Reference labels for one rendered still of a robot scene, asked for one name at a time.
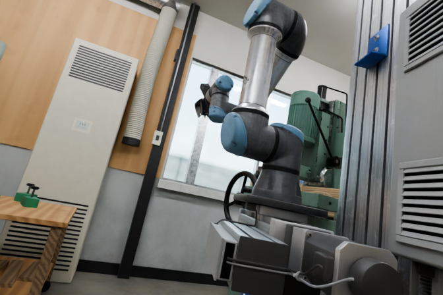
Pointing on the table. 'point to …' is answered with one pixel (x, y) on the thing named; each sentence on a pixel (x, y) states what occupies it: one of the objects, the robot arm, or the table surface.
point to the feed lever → (324, 140)
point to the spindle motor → (304, 114)
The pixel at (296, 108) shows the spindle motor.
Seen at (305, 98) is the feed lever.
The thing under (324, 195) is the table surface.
